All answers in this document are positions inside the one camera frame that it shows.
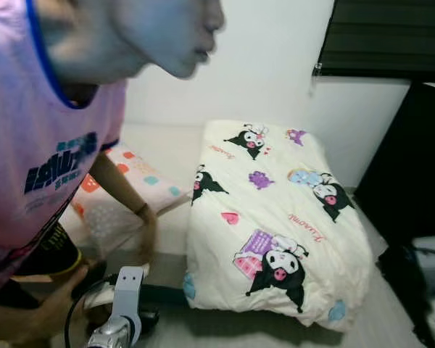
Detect black cabinet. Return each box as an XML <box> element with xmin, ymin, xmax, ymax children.
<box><xmin>354</xmin><ymin>80</ymin><xmax>435</xmax><ymax>247</ymax></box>

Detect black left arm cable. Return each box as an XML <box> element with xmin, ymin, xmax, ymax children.
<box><xmin>64</xmin><ymin>275</ymin><xmax>120</xmax><ymax>348</ymax></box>

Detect person in pink shirt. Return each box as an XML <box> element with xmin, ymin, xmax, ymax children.
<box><xmin>0</xmin><ymin>0</ymin><xmax>226</xmax><ymax>347</ymax></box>

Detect cream cartoon print comforter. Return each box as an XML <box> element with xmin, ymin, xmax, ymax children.
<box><xmin>183</xmin><ymin>120</ymin><xmax>374</xmax><ymax>333</ymax></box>

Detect pink pillow with orange spots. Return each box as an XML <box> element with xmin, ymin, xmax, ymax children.
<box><xmin>71</xmin><ymin>145</ymin><xmax>191</xmax><ymax>252</ymax></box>

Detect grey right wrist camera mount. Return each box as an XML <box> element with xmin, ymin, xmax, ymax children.
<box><xmin>412</xmin><ymin>236</ymin><xmax>435</xmax><ymax>294</ymax></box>

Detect cream sheeted mattress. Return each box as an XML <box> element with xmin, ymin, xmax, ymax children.
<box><xmin>58</xmin><ymin>122</ymin><xmax>212</xmax><ymax>291</ymax></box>

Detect dark window blind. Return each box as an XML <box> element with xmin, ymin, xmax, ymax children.
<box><xmin>315</xmin><ymin>0</ymin><xmax>435</xmax><ymax>82</ymax></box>

